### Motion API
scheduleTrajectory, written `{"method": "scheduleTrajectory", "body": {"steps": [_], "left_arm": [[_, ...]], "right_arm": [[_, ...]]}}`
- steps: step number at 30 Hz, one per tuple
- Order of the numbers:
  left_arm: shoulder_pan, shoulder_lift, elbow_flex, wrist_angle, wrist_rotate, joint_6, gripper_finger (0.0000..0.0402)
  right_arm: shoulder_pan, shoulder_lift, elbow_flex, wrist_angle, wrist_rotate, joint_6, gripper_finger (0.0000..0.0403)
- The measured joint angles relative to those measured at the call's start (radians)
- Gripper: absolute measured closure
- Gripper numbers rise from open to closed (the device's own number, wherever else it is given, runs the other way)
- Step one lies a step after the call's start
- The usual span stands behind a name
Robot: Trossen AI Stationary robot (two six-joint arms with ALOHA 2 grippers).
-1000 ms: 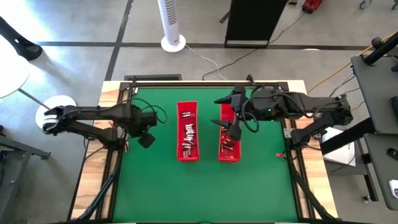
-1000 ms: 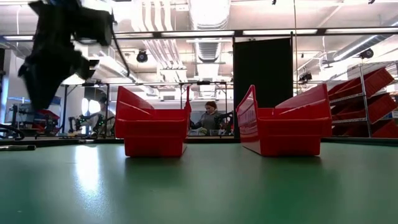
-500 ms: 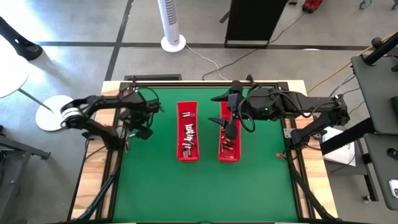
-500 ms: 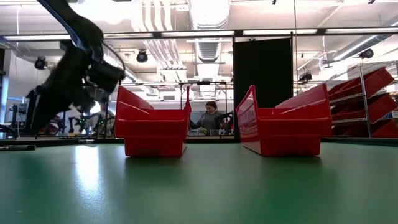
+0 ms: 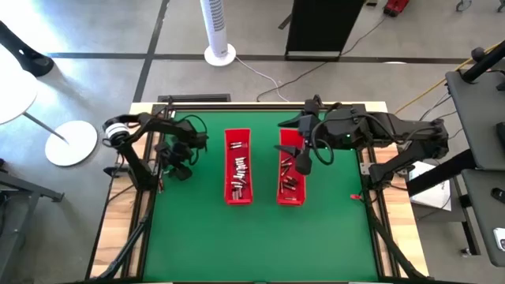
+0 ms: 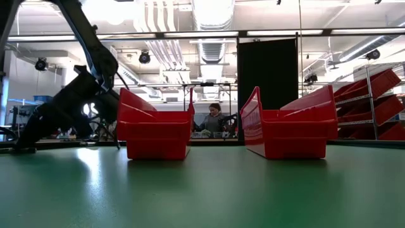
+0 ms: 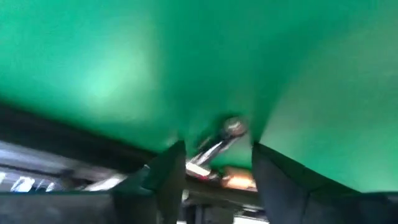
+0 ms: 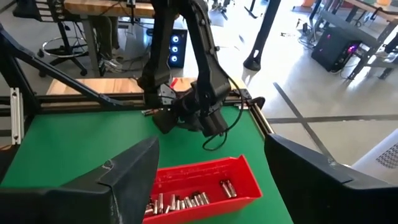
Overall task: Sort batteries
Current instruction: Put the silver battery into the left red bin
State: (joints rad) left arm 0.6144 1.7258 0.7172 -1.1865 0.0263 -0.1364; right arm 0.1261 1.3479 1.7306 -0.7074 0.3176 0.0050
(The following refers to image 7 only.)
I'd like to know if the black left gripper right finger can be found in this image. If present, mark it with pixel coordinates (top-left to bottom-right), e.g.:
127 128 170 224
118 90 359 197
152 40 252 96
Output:
251 142 361 224

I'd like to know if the black aluminium table frame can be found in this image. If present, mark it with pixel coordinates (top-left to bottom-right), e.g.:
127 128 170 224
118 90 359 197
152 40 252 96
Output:
0 101 265 215

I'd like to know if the copper black AA battery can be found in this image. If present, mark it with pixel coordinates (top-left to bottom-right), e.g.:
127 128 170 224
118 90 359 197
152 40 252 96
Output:
221 166 257 191

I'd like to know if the silver black battery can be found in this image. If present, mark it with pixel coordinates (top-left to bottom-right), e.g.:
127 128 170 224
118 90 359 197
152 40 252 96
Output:
189 116 249 167
185 161 218 182

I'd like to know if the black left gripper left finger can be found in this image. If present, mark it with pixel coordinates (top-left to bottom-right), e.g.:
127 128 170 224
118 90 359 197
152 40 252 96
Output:
114 140 187 224

